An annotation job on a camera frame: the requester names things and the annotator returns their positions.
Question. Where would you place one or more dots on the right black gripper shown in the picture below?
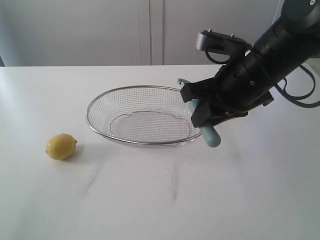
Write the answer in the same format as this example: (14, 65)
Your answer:
(238, 87)

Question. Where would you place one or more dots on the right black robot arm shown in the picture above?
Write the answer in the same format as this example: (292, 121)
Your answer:
(291, 40)

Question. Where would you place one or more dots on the yellow lemon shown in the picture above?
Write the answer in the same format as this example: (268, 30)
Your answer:
(61, 146)

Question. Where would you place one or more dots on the teal handled peeler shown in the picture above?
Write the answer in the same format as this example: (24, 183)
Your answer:
(207, 130)

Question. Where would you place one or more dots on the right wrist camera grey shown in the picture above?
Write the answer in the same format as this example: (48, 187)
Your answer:
(218, 43)

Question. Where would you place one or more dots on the white cabinet doors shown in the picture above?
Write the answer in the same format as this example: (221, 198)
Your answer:
(123, 32)

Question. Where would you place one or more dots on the metal wire mesh basket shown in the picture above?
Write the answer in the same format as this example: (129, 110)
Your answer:
(142, 116)

